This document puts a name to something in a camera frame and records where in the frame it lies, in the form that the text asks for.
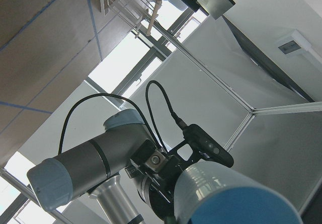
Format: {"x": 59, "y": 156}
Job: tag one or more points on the light blue plastic cup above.
{"x": 208, "y": 192}

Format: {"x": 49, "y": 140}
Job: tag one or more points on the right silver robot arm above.
{"x": 93, "y": 168}

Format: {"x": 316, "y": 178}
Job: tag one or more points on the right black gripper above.
{"x": 154, "y": 174}

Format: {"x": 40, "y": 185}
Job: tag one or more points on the white wire cup rack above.
{"x": 138, "y": 14}

